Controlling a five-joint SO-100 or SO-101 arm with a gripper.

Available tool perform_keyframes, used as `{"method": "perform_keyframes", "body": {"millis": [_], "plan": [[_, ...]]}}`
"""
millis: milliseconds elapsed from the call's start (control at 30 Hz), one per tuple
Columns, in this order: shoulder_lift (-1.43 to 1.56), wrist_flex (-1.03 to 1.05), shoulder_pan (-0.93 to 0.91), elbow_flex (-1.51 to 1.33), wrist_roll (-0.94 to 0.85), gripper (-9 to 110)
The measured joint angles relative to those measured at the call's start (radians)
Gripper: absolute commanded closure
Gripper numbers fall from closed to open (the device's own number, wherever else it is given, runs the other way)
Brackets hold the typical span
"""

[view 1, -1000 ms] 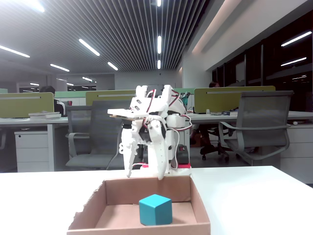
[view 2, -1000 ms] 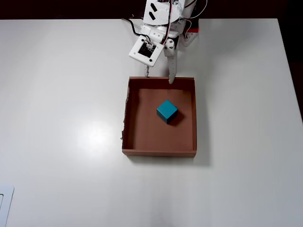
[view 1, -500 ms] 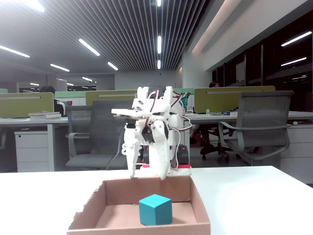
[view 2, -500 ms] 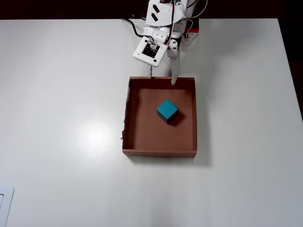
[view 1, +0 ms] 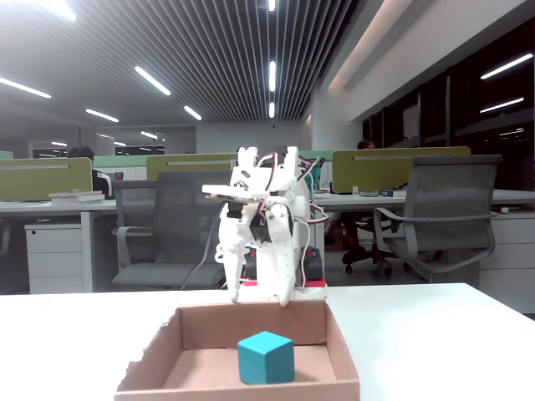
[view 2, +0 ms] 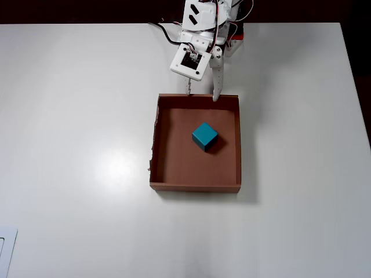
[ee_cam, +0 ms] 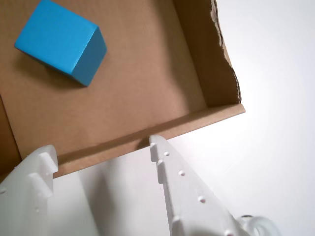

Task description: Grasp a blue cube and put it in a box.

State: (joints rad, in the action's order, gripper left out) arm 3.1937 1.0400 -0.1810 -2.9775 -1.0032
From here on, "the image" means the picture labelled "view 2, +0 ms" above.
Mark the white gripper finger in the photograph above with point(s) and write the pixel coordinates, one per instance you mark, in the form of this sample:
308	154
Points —
218	75
189	87

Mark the blue cube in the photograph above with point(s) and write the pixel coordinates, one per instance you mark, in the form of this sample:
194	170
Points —
204	135

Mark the brown cardboard box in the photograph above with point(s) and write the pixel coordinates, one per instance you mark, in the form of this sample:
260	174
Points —
174	162

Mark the red table clamp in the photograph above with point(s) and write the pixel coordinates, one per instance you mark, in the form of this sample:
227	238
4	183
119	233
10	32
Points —
239	36

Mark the white flat panel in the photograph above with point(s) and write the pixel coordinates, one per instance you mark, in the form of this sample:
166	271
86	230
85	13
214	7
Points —
7	249

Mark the white gripper camera board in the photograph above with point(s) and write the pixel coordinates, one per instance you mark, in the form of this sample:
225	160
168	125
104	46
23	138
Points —
189	62

